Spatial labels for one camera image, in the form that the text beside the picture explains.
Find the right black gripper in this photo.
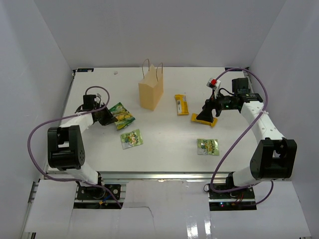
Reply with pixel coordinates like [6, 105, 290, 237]
[197, 90, 238, 122]

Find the green yellow snack bag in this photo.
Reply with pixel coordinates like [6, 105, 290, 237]
[109, 102, 135, 130]

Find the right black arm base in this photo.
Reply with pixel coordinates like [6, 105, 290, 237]
[203, 184, 257, 212]

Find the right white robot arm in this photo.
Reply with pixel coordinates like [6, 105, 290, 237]
[196, 78, 297, 199]

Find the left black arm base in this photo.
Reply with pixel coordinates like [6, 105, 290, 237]
[76, 184, 121, 200]

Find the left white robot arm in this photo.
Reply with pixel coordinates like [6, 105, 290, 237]
[47, 94, 118, 199]

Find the brown paper bag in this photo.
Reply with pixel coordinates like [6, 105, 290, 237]
[139, 58, 163, 111]

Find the yellow M&M candy pack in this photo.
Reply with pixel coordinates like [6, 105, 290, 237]
[191, 113, 217, 127]

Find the yellow wrapped snack bar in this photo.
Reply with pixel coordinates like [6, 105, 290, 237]
[174, 94, 189, 116]

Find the right green Himalaya sachet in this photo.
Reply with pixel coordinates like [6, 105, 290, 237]
[197, 138, 219, 156]

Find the green himalaya sachet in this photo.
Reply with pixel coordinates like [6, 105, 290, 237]
[120, 129, 144, 149]
[197, 138, 219, 156]

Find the left green Himalaya sachet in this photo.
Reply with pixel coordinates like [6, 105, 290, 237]
[120, 129, 144, 149]

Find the right blue corner label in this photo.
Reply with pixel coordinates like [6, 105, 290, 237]
[225, 67, 242, 72]

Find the blue corner label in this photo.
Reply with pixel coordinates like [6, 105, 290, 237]
[77, 68, 94, 72]
[225, 67, 242, 72]

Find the left blue corner label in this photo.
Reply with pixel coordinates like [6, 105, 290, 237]
[77, 68, 94, 72]

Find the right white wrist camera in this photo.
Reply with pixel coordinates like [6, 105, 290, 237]
[206, 78, 221, 99]

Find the aluminium table front rail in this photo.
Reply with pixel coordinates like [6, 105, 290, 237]
[44, 171, 257, 182]

